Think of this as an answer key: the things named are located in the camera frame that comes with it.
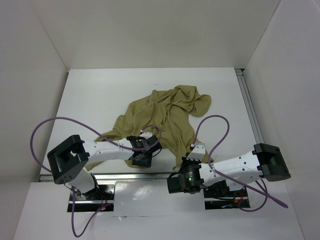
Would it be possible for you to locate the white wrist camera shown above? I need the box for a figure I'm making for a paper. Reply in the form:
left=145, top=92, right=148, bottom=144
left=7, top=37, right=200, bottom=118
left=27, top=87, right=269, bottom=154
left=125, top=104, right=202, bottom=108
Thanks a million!
left=186, top=142, right=206, bottom=161
left=139, top=129, right=153, bottom=139

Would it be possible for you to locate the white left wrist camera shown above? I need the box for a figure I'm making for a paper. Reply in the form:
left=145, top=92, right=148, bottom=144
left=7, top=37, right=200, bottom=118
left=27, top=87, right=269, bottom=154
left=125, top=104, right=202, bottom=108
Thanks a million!
left=139, top=129, right=153, bottom=139

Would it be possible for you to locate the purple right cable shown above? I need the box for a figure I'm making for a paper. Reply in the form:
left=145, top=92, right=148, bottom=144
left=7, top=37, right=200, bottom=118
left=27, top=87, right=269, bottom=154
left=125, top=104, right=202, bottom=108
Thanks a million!
left=190, top=114, right=289, bottom=213

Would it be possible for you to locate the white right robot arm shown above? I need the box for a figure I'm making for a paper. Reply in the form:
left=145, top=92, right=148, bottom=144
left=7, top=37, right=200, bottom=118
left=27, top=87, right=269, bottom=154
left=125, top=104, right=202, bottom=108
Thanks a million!
left=167, top=142, right=291, bottom=196

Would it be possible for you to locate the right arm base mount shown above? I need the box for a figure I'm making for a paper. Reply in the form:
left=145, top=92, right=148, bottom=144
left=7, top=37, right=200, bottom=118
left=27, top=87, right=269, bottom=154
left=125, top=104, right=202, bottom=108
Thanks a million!
left=203, top=180, right=251, bottom=210

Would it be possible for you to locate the aluminium rail front edge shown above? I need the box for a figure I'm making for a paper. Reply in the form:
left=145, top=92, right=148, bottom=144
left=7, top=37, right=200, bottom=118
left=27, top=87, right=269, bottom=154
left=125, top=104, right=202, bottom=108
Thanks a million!
left=38, top=173, right=171, bottom=182

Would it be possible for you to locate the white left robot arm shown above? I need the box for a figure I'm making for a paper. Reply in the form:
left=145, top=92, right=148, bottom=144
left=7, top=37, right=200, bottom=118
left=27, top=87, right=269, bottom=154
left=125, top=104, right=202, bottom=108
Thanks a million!
left=47, top=132, right=162, bottom=200

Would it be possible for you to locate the aluminium rail right side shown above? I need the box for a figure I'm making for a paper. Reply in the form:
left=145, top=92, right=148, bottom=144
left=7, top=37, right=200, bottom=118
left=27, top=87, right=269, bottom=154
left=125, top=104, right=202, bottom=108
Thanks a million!
left=234, top=68, right=265, bottom=144

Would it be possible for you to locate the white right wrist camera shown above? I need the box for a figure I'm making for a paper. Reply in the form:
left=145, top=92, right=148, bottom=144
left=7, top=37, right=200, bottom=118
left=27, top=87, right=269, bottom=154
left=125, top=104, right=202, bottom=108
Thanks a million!
left=186, top=142, right=206, bottom=161

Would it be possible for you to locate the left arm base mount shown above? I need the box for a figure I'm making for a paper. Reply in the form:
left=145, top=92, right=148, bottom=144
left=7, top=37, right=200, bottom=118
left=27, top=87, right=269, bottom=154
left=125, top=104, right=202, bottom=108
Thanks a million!
left=74, top=180, right=116, bottom=213

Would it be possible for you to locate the khaki zip-up jacket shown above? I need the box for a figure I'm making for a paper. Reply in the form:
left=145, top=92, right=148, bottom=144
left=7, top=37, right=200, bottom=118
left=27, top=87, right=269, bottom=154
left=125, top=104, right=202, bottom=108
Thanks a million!
left=83, top=84, right=213, bottom=173

